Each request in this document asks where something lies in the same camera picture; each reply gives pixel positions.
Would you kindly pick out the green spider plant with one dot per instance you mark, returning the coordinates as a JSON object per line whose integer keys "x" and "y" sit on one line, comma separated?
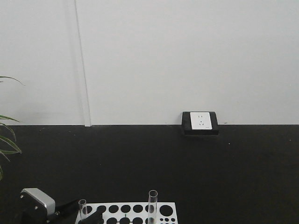
{"x": 10, "y": 142}

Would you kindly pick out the white test tube rack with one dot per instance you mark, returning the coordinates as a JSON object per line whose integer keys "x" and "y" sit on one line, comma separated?
{"x": 133, "y": 212}

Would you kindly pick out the white socket on black box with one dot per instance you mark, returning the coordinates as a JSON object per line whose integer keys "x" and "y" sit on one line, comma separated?
{"x": 199, "y": 123}

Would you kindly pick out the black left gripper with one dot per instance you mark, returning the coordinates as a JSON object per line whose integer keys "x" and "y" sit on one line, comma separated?
{"x": 65, "y": 210}

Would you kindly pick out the short clear test tube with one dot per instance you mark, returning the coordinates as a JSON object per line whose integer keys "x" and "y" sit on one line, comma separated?
{"x": 82, "y": 209}

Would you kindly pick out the tall clear test tube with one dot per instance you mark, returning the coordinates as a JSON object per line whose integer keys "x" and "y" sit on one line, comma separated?
{"x": 152, "y": 207}

